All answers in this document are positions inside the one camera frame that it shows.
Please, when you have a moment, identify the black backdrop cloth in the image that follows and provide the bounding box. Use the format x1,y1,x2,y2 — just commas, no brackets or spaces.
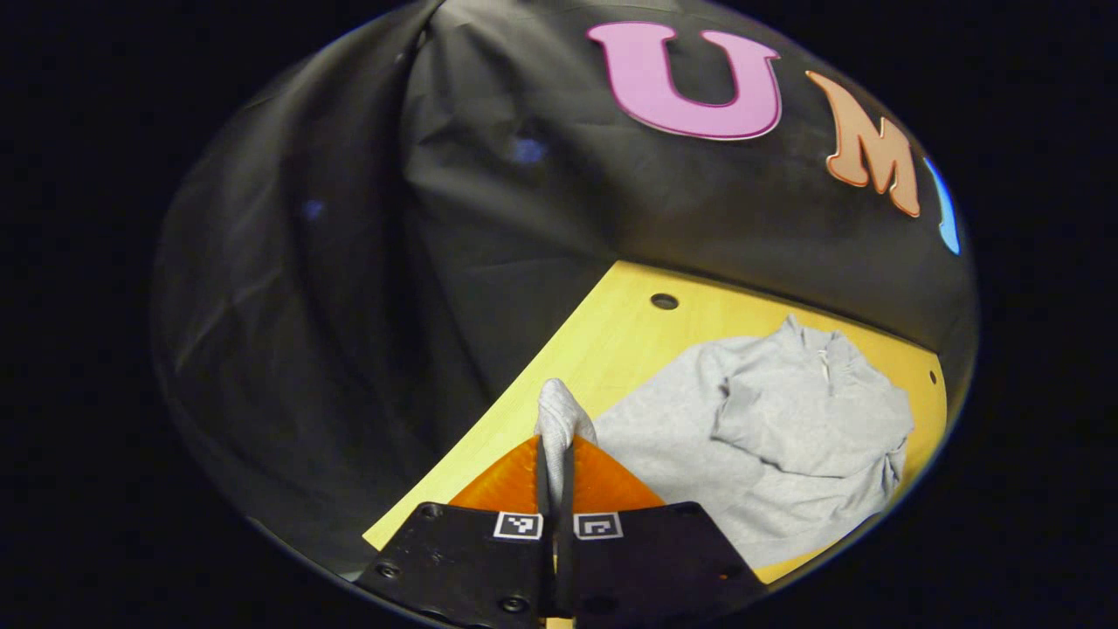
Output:
148,0,979,577

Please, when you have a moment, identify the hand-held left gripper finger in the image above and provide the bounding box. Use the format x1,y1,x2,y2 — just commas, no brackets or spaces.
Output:
354,435,556,628
556,435,769,626

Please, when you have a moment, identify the grey zip-neck sweatshirt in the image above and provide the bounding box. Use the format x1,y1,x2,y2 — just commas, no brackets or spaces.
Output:
535,314,915,569

